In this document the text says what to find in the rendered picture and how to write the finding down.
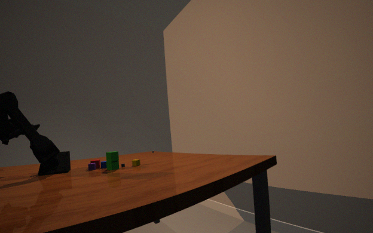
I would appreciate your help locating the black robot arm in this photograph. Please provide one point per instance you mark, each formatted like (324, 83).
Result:
(42, 147)

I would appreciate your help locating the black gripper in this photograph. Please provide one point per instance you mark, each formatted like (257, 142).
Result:
(18, 132)

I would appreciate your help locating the green block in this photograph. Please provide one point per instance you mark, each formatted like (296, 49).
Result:
(112, 156)
(112, 165)

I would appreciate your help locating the red block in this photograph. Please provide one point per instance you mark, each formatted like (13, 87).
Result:
(97, 163)

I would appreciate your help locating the purple block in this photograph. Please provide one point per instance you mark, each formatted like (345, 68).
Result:
(92, 166)

